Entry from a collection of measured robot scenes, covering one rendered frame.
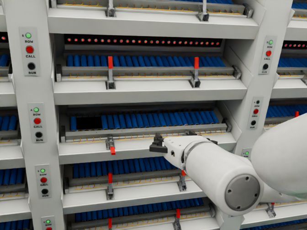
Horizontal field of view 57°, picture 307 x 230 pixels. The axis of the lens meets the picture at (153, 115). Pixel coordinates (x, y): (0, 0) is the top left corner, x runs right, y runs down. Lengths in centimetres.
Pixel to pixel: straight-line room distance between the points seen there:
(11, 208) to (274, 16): 101
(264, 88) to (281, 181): 68
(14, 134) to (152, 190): 50
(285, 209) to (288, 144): 113
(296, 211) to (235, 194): 104
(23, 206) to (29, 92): 40
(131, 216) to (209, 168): 74
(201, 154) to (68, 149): 51
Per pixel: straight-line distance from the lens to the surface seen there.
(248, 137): 107
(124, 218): 118
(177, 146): 60
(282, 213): 144
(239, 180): 45
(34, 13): 79
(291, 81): 112
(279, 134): 36
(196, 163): 51
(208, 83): 94
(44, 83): 82
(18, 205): 105
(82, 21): 79
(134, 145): 93
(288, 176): 35
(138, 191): 105
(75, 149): 91
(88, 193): 104
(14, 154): 93
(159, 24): 82
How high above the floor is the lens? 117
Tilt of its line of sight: 23 degrees down
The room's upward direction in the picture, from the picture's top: 4 degrees clockwise
